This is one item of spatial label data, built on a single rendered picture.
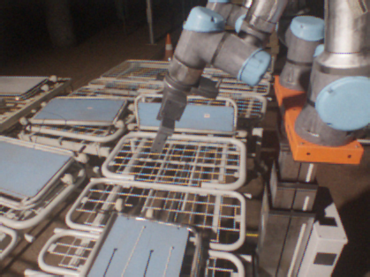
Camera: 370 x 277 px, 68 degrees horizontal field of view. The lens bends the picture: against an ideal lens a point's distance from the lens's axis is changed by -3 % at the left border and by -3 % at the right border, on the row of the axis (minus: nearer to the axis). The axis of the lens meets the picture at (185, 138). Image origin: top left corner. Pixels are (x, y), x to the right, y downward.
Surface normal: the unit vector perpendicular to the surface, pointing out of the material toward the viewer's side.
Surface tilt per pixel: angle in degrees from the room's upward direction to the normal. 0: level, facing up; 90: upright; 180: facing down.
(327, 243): 90
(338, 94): 98
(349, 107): 98
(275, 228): 90
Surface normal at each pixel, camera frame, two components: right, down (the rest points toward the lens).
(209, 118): -0.18, 0.52
